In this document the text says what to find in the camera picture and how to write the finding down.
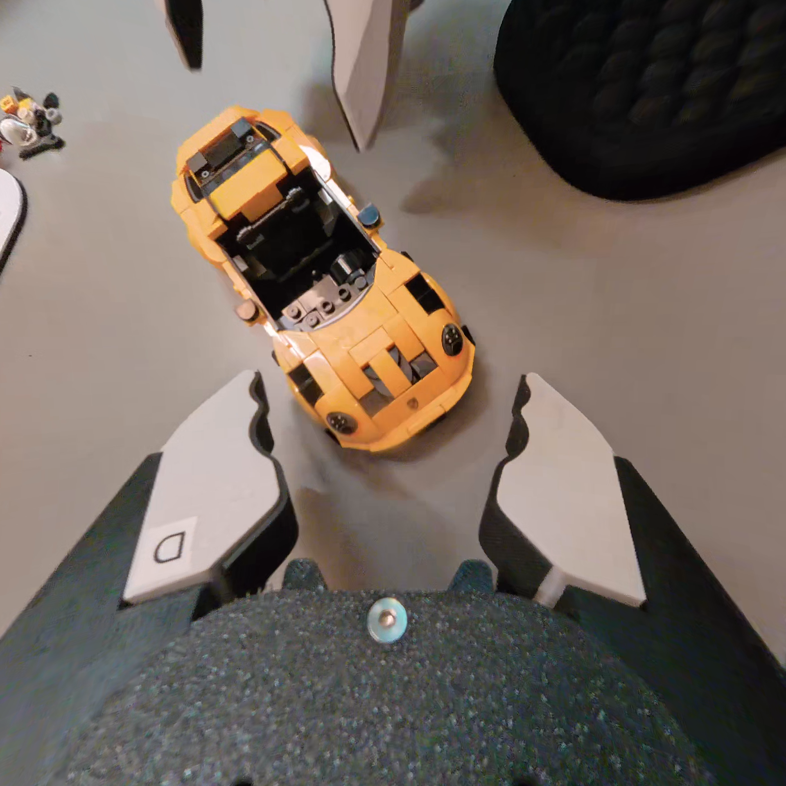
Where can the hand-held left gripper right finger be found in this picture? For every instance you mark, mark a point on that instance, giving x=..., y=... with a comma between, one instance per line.
x=565, y=491

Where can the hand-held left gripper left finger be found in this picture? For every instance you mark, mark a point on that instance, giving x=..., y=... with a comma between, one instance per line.
x=209, y=491

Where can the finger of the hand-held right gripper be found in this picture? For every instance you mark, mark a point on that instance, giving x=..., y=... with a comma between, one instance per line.
x=368, y=61
x=184, y=30

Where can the yellow lego car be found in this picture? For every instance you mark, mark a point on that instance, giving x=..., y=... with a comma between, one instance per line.
x=252, y=178

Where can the person's right forearm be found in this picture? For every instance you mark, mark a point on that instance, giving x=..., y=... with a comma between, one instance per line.
x=645, y=92

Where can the pile of mixed lego pieces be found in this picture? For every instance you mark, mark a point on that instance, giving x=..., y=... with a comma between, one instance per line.
x=37, y=123

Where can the white book stand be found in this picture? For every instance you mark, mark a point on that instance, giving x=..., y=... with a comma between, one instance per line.
x=7, y=209

